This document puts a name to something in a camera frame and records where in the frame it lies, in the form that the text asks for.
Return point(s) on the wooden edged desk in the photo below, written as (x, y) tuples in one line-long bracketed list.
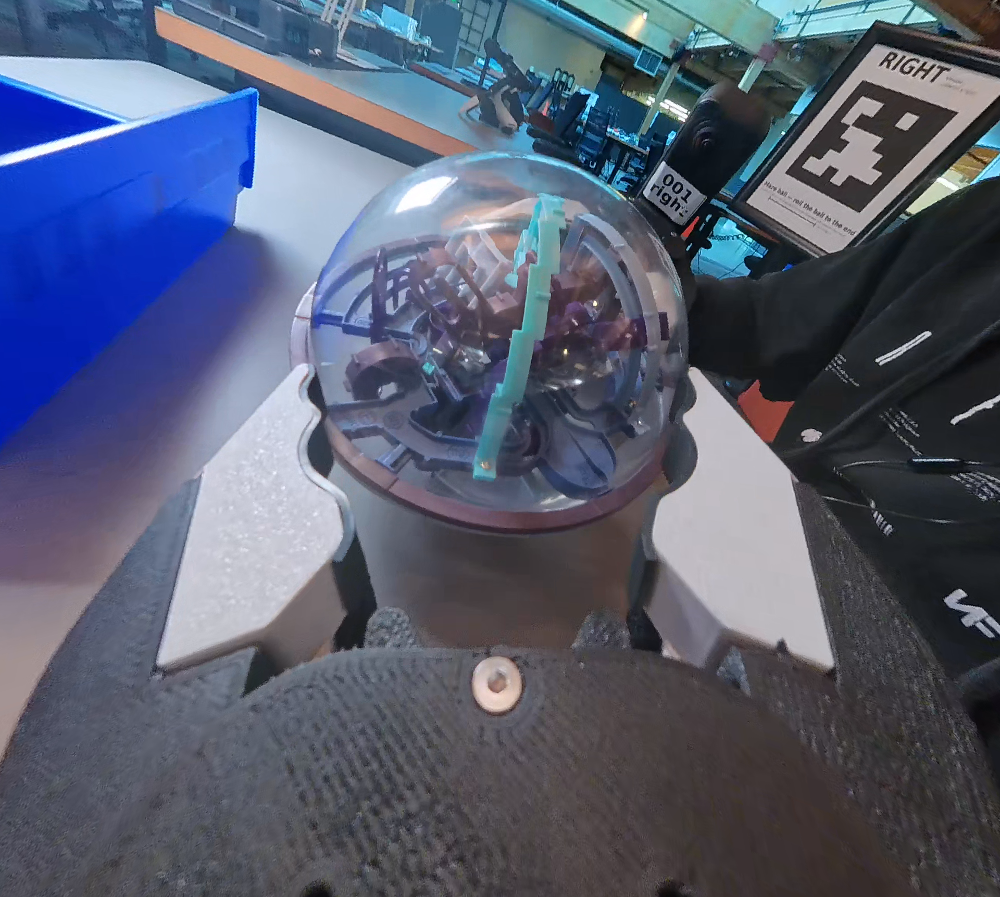
[(336, 77)]

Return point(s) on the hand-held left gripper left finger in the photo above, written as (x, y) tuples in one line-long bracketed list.
[(250, 554)]

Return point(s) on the blue plastic tray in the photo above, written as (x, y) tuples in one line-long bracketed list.
[(102, 226)]

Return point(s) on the clear maze ball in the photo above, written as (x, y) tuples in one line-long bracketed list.
[(492, 351)]

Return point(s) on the person's right forearm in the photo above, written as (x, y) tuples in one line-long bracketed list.
[(813, 312)]

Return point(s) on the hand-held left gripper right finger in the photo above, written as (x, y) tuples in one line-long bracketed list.
[(735, 554)]

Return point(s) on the person's black clothing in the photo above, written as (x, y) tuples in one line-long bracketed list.
[(907, 507)]

